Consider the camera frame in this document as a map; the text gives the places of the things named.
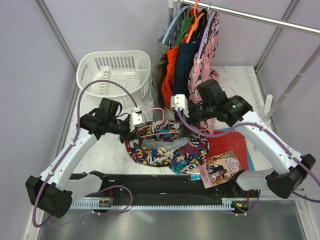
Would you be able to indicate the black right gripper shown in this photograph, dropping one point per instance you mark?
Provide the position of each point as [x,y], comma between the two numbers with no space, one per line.
[190,120]

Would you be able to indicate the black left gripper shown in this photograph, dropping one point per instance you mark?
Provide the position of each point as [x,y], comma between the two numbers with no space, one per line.
[128,135]

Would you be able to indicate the pink wire hanger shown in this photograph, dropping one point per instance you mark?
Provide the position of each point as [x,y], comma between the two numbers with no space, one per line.
[165,130]

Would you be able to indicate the comic print shorts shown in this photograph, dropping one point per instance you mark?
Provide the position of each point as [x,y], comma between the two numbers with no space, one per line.
[180,155]

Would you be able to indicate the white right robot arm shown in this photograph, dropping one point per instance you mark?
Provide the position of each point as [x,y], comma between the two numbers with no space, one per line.
[289,168]

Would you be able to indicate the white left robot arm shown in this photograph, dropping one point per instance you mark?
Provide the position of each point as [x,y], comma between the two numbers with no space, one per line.
[53,191]

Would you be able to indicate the grey shorts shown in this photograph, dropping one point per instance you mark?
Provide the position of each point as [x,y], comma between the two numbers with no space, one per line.
[159,66]

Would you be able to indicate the orange shorts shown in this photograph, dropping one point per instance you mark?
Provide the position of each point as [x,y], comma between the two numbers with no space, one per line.
[168,85]

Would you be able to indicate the pink shark print shorts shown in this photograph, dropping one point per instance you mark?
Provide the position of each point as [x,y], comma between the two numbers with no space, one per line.
[202,69]

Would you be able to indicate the navy blue shorts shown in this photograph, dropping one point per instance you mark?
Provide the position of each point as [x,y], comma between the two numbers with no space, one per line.
[185,61]

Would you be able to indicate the lilac hanger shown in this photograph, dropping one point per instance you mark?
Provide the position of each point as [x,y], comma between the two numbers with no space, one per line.
[204,38]

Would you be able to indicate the green hanger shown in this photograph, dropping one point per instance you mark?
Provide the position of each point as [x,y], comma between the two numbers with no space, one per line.
[185,29]

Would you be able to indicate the orange hanger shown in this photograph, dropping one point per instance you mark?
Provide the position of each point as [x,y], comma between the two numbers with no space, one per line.
[195,22]

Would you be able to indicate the light blue hanger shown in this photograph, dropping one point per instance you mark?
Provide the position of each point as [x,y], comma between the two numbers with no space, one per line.
[172,25]

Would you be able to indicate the red plastic folder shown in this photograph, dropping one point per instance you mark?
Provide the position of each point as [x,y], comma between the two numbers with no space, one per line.
[233,141]

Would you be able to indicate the white laundry basket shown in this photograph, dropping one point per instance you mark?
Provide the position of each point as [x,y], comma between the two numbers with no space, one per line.
[128,68]

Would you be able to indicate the Taming of Shrew book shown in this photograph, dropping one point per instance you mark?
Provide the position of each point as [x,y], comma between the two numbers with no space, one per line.
[219,169]

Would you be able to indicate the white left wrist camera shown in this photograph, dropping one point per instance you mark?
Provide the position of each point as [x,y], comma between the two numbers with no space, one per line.
[136,120]

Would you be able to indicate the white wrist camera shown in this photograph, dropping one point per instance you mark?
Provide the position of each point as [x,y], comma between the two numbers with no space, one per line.
[179,102]
[136,120]

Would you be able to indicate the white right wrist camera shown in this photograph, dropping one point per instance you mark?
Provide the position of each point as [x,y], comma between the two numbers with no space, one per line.
[179,102]

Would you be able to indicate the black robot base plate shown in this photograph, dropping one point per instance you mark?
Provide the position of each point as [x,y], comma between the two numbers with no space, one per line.
[168,189]

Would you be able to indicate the light blue cable duct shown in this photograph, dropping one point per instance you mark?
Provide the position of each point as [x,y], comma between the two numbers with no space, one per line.
[103,204]

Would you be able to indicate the metal clothes rail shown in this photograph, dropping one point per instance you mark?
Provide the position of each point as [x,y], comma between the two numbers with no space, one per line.
[248,16]

